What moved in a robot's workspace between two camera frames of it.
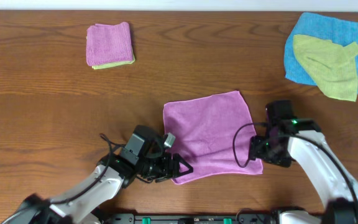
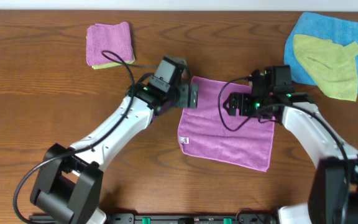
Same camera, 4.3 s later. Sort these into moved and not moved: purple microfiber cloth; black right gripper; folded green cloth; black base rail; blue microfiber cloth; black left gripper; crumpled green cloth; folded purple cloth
Moved: black right gripper; purple microfiber cloth; black left gripper
Not moved: crumpled green cloth; folded purple cloth; black base rail; folded green cloth; blue microfiber cloth
